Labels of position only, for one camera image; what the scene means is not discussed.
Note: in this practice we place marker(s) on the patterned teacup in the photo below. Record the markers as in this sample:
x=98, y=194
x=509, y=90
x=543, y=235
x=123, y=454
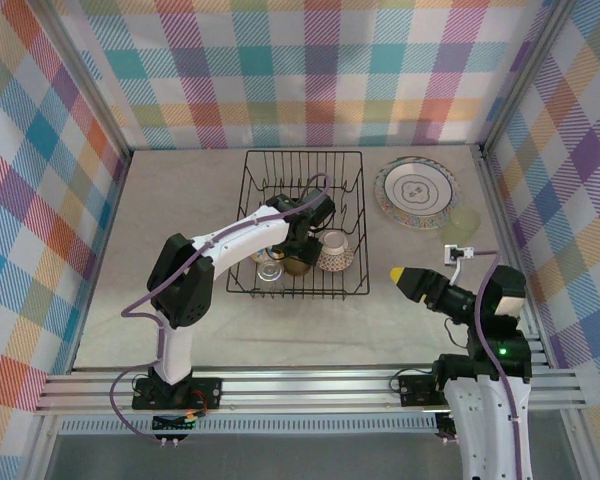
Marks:
x=336, y=255

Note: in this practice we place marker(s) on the colourful patterned rim plate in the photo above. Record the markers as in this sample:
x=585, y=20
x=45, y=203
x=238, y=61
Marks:
x=420, y=225

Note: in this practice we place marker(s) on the amber glass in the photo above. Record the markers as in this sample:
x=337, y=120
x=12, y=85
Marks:
x=297, y=267

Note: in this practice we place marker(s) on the green striped rim plate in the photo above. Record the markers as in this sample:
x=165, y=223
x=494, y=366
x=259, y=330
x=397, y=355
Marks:
x=380, y=187

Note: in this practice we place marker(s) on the small clear glass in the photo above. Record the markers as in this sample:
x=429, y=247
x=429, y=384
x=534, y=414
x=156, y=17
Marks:
x=271, y=271

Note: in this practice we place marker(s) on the frosted green glass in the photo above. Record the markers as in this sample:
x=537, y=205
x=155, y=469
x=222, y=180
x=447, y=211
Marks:
x=462, y=225

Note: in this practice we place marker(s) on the small white plate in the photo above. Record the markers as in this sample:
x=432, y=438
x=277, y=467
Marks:
x=417, y=189

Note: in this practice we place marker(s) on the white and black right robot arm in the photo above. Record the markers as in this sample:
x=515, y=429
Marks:
x=485, y=425

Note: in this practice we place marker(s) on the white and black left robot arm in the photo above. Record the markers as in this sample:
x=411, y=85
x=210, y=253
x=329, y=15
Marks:
x=250, y=235

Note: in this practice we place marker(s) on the small circuit board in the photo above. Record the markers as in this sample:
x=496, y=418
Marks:
x=447, y=425
x=175, y=422

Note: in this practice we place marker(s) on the checkered colourful tablecloth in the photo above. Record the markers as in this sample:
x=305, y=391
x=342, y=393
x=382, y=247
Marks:
x=530, y=75

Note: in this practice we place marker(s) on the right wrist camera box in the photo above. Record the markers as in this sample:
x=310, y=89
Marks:
x=457, y=253

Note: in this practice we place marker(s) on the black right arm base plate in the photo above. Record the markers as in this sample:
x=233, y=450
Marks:
x=415, y=390

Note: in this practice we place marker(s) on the aluminium mounting rail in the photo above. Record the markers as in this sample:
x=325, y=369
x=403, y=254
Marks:
x=305, y=392

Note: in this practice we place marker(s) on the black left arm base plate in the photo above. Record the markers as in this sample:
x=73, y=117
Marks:
x=205, y=392

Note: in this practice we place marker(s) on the aluminium frame post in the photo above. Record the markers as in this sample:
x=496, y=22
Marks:
x=85, y=75

